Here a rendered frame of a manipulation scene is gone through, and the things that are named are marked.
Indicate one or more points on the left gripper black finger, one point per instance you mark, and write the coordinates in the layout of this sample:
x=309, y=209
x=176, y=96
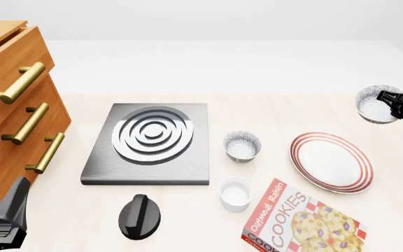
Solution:
x=14, y=204

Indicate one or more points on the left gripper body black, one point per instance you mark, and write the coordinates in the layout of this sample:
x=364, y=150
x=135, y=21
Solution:
x=2, y=237

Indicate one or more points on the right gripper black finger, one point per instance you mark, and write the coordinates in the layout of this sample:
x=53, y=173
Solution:
x=390, y=101

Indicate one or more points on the patterned black-white bowl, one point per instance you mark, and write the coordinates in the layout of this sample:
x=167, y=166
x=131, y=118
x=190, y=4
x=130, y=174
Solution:
x=371, y=107
x=241, y=147

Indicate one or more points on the white plate with red rings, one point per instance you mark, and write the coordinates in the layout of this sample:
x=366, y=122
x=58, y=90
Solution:
x=331, y=162

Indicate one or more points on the flat stove plate with rings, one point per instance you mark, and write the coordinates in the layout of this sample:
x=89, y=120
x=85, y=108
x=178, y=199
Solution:
x=100, y=168

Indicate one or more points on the wooden lowest drawer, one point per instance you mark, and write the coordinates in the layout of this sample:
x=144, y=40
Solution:
x=19, y=181

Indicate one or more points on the round black stove knob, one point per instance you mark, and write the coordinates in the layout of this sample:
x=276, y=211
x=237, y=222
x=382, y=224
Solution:
x=139, y=218

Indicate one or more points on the wooden drawer slightly open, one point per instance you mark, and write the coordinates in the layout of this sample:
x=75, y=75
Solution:
x=10, y=56

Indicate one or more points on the oatmeal raisin cookies box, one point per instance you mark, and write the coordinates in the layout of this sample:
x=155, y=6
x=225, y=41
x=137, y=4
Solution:
x=292, y=223

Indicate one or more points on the small white ramekin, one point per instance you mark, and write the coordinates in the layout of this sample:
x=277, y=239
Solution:
x=235, y=195

